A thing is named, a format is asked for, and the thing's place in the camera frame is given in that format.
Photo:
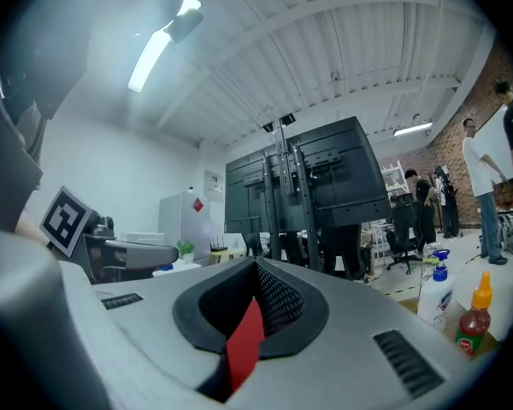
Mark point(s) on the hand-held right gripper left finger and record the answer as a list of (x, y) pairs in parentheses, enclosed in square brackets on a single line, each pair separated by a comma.
[(162, 335)]

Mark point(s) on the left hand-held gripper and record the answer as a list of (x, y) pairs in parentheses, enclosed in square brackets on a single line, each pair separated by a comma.
[(66, 222)]

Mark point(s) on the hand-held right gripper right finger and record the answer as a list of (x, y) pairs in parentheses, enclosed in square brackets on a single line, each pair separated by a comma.
[(346, 357)]

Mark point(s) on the person's left forearm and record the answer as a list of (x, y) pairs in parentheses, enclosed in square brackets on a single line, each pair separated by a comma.
[(30, 229)]

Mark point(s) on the white bottle blue cap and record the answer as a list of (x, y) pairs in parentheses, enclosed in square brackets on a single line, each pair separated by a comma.
[(436, 301)]

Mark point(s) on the clear bottle green label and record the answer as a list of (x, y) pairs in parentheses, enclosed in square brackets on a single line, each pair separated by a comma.
[(427, 254)]

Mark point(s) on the red sauce bottle orange cap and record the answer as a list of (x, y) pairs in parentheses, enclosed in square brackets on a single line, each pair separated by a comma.
[(474, 323)]

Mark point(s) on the black display stand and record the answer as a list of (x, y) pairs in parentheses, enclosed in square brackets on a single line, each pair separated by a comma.
[(284, 173)]

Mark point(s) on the white box appliance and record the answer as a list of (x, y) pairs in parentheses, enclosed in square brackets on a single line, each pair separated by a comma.
[(145, 238)]

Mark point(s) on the blue cloth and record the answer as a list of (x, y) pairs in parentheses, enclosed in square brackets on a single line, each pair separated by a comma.
[(166, 267)]

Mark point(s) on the white desk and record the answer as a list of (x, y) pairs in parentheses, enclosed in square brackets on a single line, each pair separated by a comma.
[(179, 268)]

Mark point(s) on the green potted plant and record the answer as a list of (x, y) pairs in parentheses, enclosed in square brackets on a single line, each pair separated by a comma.
[(186, 248)]

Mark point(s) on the silver refrigerator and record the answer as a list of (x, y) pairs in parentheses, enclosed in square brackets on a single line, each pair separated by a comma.
[(179, 220)]

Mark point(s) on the black wifi router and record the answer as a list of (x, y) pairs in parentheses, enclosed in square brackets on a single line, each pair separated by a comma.
[(217, 246)]

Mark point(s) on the yellow wooden stool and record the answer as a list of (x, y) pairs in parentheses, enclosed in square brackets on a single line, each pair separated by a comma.
[(226, 254)]

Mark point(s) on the red cloth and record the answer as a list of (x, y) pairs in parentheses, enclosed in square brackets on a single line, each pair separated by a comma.
[(243, 348)]

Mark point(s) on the black office chair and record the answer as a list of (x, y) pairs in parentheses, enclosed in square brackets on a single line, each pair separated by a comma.
[(404, 233)]

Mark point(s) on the white metal shelf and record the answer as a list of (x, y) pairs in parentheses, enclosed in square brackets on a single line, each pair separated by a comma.
[(393, 175)]

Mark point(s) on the long ceiling light tube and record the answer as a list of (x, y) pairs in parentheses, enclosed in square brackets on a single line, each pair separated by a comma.
[(154, 49)]

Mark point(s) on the whiteboard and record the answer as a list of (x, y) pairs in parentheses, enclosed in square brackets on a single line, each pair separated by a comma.
[(493, 143)]

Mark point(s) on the black camera bar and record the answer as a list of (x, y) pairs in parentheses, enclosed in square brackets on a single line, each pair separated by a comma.
[(280, 123)]

